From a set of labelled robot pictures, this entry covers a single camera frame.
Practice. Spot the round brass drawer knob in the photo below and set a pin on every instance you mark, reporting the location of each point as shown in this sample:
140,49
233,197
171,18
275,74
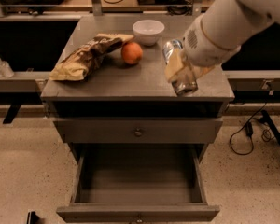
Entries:
138,132

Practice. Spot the closed grey top drawer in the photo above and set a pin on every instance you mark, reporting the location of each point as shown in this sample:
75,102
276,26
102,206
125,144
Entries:
121,130

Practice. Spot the silver redbull can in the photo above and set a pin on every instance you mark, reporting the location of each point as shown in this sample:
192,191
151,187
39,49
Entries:
185,79

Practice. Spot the brown yellow chip bag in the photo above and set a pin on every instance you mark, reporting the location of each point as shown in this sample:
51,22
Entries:
88,57

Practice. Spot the clear sanitizer bottle left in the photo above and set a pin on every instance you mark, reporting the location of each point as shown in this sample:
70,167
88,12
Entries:
5,69

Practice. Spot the open grey middle drawer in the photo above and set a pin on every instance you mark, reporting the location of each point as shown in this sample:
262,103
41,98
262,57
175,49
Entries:
138,184

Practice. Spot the grey wooden drawer cabinet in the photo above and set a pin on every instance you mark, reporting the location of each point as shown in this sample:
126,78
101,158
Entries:
141,91

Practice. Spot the orange fruit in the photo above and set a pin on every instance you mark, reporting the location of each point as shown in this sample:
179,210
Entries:
131,53

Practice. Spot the white ceramic bowl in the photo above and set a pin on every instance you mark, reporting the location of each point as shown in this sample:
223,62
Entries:
147,32

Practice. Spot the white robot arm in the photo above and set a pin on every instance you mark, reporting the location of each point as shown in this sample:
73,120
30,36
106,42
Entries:
219,33

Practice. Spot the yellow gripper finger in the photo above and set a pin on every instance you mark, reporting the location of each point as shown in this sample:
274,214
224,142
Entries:
201,71
174,65

